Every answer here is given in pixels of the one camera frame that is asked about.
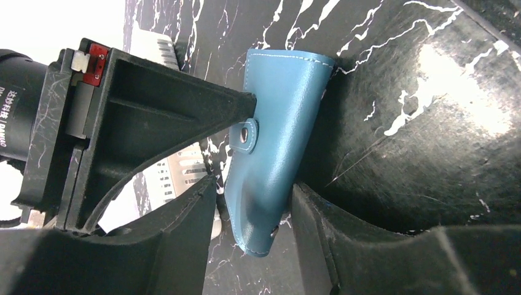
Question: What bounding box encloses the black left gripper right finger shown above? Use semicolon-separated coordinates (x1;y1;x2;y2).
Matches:
291;183;520;294

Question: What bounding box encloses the blue leather card holder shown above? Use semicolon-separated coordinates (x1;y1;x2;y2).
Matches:
224;49;335;258

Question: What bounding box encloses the white plastic basket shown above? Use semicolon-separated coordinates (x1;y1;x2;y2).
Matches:
98;25;208;232

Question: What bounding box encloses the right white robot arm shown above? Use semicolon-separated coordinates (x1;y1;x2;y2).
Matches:
1;39;520;294

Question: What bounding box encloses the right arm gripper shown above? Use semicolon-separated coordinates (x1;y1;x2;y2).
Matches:
14;38;256;234

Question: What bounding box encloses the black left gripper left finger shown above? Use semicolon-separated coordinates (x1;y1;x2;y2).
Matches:
1;175;216;294

